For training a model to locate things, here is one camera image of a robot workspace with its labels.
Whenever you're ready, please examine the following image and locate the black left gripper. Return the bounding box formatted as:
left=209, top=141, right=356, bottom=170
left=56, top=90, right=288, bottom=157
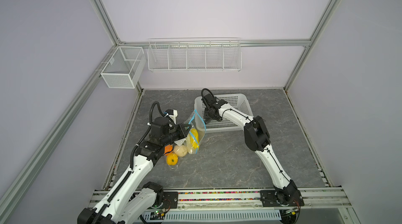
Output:
left=162, top=123, right=191, bottom=147

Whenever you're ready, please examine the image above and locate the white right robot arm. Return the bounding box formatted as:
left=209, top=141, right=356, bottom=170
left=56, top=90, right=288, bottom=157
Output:
left=204, top=100, right=304, bottom=206

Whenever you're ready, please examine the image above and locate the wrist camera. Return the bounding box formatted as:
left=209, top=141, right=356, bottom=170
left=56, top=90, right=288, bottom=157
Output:
left=150, top=109, right=178, bottom=138
left=202, top=94, right=228, bottom=109

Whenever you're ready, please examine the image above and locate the long white wire shelf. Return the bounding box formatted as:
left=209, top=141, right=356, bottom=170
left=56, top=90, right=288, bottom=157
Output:
left=148, top=38, right=242, bottom=72

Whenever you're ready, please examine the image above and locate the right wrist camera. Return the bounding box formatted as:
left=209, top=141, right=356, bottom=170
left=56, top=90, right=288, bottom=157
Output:
left=202, top=94, right=228, bottom=109

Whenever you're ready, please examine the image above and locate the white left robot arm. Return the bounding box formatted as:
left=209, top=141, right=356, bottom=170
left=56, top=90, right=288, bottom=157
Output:
left=77, top=122, right=192, bottom=224

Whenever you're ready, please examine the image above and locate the clear zip top bag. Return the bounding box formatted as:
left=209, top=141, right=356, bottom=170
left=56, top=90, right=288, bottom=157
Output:
left=164, top=110, right=206, bottom=166

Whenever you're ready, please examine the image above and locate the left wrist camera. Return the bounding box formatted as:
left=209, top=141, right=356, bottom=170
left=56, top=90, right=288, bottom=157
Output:
left=150, top=109, right=178, bottom=138

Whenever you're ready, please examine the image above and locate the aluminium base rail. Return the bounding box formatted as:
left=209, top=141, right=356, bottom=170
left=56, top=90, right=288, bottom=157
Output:
left=139, top=187, right=352, bottom=212

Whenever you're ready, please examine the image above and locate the yellow lemon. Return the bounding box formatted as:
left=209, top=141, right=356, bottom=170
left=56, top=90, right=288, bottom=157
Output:
left=166, top=153, right=179, bottom=166

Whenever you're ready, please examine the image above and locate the small white mesh basket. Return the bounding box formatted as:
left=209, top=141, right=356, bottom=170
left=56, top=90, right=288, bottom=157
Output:
left=100, top=46, right=147, bottom=89

